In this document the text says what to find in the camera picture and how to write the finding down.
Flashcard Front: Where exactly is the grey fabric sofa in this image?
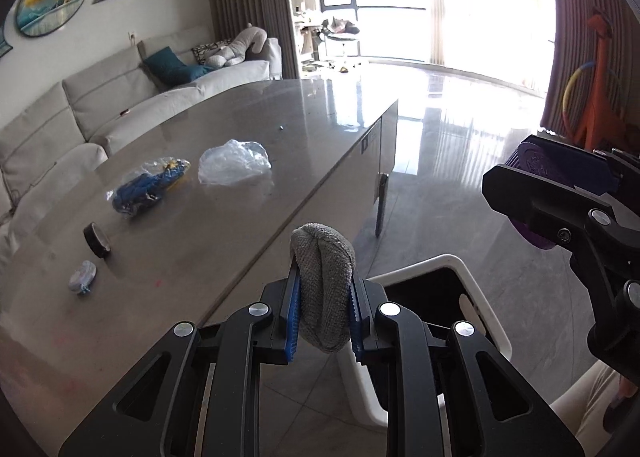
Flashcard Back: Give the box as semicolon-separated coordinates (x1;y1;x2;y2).
0;26;283;238

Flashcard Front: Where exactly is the black tape roll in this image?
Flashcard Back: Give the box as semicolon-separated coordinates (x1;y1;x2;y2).
83;222;112;258

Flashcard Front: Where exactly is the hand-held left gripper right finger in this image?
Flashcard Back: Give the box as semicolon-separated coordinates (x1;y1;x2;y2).
347;274;586;457

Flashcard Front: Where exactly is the swivel chair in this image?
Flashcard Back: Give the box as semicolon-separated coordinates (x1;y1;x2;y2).
320;16;363;70

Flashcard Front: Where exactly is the orange giraffe toy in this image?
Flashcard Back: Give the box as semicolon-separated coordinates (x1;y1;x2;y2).
570;7;640;150

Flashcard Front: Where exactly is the purple cloth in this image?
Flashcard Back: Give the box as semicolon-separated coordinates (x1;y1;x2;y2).
507;134;616;252

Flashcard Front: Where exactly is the grey cloth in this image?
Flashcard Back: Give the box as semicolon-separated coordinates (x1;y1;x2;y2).
290;222;357;354

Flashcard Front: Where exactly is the small teal pillow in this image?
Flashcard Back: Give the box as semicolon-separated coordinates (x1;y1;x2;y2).
172;64;216;85

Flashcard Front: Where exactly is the colourful hoop ring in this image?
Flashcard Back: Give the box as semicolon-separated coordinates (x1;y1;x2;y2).
561;60;601;138

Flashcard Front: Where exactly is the person's leg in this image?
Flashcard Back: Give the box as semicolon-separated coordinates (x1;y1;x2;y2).
550;364;626;443

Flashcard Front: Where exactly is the white sheer curtain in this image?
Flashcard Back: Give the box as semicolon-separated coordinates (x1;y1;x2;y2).
422;0;556;93

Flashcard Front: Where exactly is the white trash bin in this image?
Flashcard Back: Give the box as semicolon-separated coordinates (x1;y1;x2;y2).
335;254;513;428

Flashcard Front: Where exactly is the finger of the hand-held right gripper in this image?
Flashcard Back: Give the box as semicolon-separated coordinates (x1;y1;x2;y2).
520;134;640;193
481;163;632;254

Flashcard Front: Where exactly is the large teal pillow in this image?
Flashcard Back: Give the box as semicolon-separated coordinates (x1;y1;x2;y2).
142;46;188;88

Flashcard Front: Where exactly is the blue rope in clear bag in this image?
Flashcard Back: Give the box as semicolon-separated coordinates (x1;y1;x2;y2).
106;157;193;219

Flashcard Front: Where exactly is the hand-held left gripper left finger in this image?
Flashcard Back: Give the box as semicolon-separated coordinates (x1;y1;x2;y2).
57;264;303;457

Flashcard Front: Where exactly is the brown curtain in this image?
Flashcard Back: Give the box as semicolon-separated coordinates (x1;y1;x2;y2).
540;0;640;138

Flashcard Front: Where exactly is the grey coffee table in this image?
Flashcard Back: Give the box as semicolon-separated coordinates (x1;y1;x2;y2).
0;78;401;457

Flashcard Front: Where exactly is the grey plush toy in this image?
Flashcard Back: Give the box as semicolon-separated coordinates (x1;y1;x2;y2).
207;24;268;69

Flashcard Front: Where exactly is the black white patterned pillow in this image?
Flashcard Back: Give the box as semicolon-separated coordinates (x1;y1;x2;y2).
191;40;233;65

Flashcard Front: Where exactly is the crumpled clear plastic bag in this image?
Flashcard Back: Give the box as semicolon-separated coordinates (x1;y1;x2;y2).
197;138;272;186

